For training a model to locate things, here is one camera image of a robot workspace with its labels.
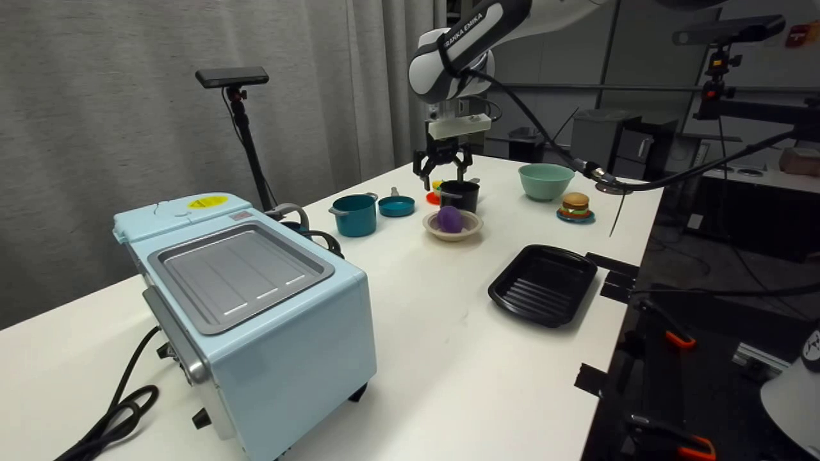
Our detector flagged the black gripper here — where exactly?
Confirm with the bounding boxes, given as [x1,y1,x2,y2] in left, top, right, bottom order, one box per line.
[410,133,479,193]

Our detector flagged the purple plushie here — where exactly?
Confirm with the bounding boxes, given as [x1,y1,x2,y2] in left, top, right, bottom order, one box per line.
[432,202,469,237]

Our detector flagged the white bowl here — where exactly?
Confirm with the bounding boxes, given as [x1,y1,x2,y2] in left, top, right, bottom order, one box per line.
[422,206,487,244]

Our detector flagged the mint green bowl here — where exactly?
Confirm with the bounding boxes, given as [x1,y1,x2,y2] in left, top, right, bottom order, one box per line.
[515,161,577,206]

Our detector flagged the teal toy frying pan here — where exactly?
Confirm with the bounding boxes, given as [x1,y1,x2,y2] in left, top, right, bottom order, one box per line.
[377,186,419,220]

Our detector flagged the teal toy pot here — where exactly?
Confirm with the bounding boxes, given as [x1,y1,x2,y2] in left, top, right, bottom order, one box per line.
[327,193,381,241]

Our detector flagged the toy burger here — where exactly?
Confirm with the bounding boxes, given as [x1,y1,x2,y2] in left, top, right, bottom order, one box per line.
[556,189,599,228]

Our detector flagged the black baking tray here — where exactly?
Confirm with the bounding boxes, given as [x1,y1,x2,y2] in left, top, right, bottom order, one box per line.
[487,244,599,330]

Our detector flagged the grey cabinet box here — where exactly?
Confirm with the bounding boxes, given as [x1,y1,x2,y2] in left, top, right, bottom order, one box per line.
[569,109,679,186]

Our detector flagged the black tape strip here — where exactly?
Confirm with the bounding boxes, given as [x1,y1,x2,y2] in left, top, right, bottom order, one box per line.
[583,252,643,306]
[574,361,614,397]

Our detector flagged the black tripod stand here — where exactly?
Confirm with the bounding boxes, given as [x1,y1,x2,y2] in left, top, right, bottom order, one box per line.
[222,86,279,216]

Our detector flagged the light blue toaster oven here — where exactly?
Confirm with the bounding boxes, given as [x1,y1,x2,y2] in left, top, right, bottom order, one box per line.
[109,189,379,461]

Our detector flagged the orange black clamp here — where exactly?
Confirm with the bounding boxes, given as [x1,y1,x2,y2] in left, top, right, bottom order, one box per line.
[634,300,698,357]
[624,410,720,461]

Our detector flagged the white round device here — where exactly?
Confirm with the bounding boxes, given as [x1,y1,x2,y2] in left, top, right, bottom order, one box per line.
[759,329,820,461]

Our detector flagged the black pot grey handle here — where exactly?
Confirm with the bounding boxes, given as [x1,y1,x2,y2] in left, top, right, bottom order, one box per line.
[435,177,483,216]

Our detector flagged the black robot cable hose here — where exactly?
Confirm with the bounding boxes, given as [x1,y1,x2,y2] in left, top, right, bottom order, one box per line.
[438,33,820,201]

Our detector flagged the black camera on tripod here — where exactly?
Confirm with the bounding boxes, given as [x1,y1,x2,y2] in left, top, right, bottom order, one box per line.
[191,66,271,93]

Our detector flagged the black boom mount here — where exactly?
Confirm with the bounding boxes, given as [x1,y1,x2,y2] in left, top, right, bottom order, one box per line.
[693,42,820,123]

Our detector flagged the black camera on boom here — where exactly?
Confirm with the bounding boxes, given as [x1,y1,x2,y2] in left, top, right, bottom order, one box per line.
[672,14,789,49]

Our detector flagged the black power cord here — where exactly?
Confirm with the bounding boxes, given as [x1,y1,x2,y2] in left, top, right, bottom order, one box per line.
[54,324,173,461]

